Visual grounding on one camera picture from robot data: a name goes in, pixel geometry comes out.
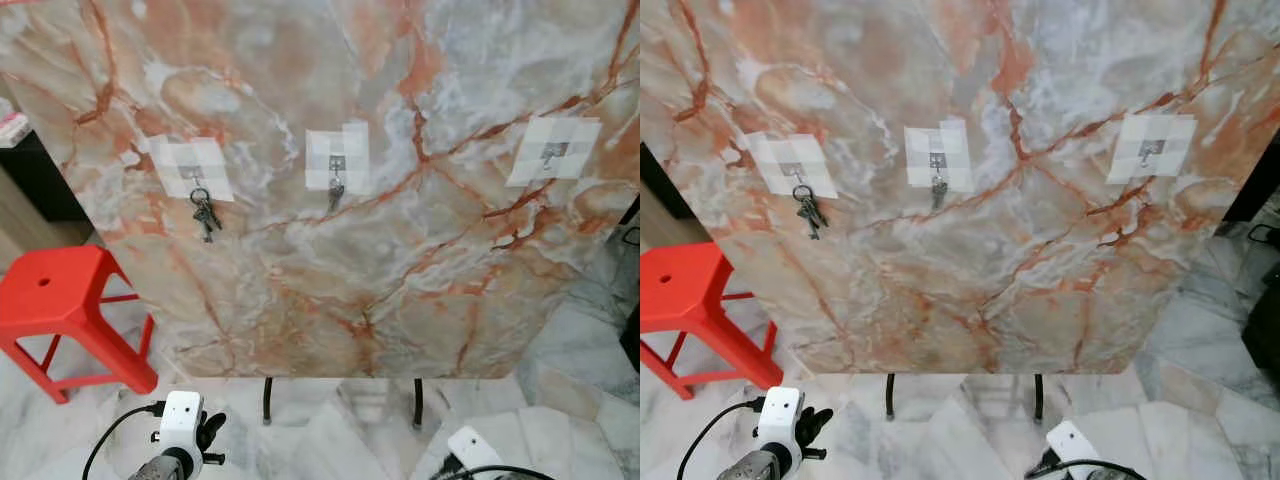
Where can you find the metal hook on white tape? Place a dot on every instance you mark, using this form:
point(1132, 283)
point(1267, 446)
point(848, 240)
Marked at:
point(1152, 148)
point(938, 158)
point(192, 170)
point(555, 150)
point(793, 168)
point(337, 158)

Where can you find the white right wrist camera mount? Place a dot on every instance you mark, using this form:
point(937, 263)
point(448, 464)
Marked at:
point(1072, 440)
point(470, 445)

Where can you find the small dark key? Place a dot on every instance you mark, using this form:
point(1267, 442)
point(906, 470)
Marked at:
point(939, 190)
point(335, 193)

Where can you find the dark metal board leg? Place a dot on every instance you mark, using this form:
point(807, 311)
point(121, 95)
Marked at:
point(1038, 397)
point(267, 400)
point(889, 395)
point(418, 402)

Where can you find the red plastic stool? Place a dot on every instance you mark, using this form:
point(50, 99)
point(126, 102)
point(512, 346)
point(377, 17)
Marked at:
point(50, 290)
point(680, 290)

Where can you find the orange marble pattern board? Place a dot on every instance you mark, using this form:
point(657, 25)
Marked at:
point(400, 280)
point(1000, 280)

